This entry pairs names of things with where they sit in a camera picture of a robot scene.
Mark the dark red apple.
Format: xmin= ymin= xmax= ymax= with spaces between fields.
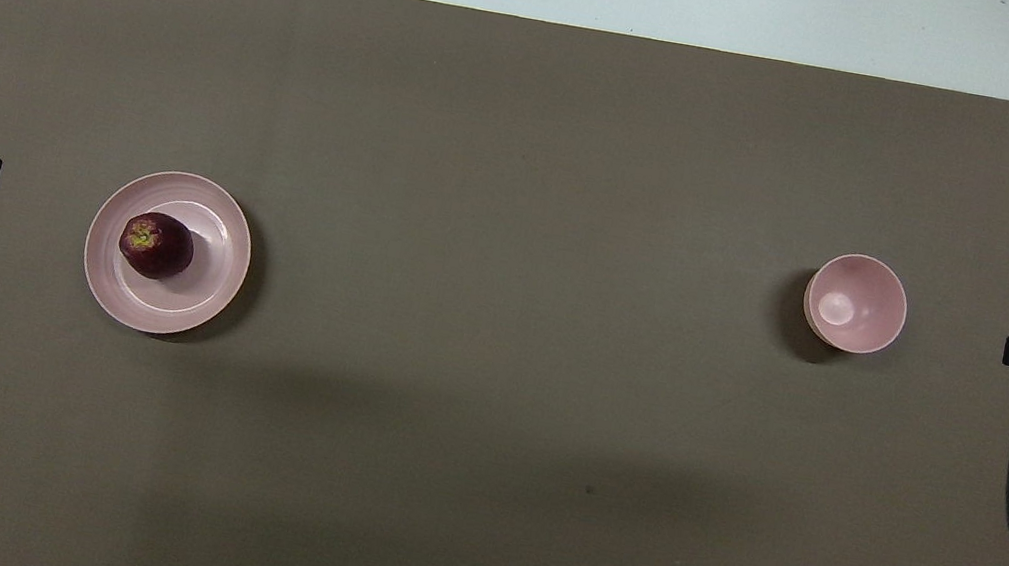
xmin=114 ymin=208 xmax=200 ymax=286

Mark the pink bowl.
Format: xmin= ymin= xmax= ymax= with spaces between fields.
xmin=796 ymin=247 xmax=916 ymax=362

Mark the pink plate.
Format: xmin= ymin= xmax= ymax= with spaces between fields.
xmin=73 ymin=159 xmax=263 ymax=348

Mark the brown table mat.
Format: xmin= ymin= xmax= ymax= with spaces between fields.
xmin=0 ymin=0 xmax=1009 ymax=566

